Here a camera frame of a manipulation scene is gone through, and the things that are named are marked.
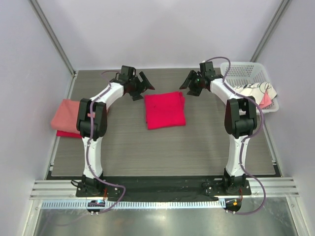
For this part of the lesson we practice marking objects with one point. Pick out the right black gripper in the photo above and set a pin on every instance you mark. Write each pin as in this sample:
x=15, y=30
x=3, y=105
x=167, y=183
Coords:
x=190, y=77

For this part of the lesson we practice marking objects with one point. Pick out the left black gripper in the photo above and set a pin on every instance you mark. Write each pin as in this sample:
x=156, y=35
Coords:
x=137, y=95

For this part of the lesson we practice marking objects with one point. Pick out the crimson red t shirt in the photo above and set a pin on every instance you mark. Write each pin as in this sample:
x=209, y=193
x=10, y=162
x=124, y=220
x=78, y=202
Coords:
x=165, y=110

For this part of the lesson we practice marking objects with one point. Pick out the salmon pink t shirt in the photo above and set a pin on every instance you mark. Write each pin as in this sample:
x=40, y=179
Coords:
x=66, y=115

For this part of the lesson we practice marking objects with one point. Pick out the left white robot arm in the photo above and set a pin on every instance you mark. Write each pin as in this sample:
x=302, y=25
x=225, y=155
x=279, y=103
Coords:
x=92, y=182

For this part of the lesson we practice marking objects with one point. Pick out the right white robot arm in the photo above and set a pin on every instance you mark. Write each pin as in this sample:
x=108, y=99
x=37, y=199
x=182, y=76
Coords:
x=240, y=121

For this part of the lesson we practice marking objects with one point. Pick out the white perforated plastic basket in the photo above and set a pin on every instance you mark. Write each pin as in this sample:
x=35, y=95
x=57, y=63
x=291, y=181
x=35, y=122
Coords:
x=242, y=73

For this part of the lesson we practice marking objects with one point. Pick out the white printed t shirt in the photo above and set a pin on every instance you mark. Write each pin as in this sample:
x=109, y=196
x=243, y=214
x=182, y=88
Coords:
x=257, y=90

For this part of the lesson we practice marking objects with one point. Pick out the pink t shirt in basket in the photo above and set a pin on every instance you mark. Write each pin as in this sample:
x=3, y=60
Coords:
x=266, y=101

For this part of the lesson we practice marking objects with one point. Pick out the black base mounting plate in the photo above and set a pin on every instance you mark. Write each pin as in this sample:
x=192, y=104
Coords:
x=161, y=188

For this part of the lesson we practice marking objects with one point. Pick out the slotted grey cable duct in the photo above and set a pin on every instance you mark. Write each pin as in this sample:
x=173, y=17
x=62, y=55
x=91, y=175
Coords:
x=100, y=204

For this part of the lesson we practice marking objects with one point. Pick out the right aluminium frame post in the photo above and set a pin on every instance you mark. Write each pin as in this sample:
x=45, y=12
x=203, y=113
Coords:
x=275, y=20

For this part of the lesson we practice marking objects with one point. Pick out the aluminium frame post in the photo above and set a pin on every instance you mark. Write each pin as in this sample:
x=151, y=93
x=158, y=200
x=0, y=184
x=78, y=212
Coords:
x=47, y=27
x=275, y=20

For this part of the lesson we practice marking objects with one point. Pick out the left aluminium frame post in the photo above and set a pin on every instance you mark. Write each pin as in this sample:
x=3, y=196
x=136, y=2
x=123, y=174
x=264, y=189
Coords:
x=47, y=27

